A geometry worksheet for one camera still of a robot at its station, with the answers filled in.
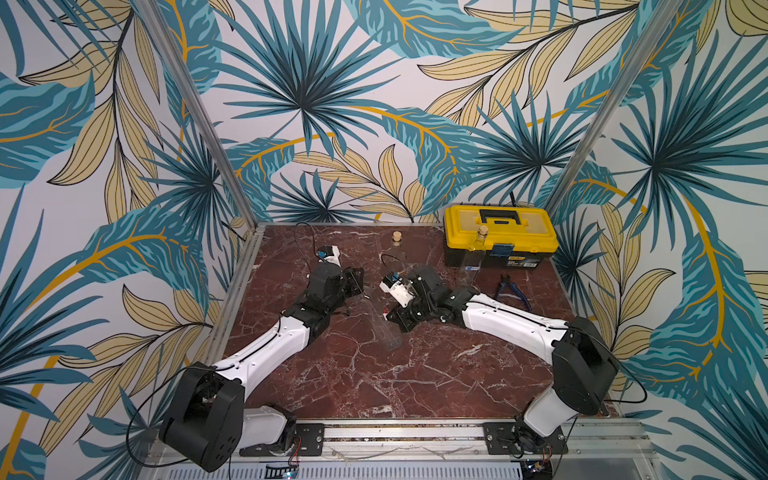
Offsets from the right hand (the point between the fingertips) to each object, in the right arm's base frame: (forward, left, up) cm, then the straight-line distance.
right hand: (388, 314), depth 83 cm
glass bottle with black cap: (+1, +1, -11) cm, 11 cm away
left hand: (+9, +7, +7) cm, 13 cm away
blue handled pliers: (+18, -42, -11) cm, 47 cm away
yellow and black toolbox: (+24, -42, +5) cm, 49 cm away
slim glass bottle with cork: (+17, -27, +2) cm, 32 cm away
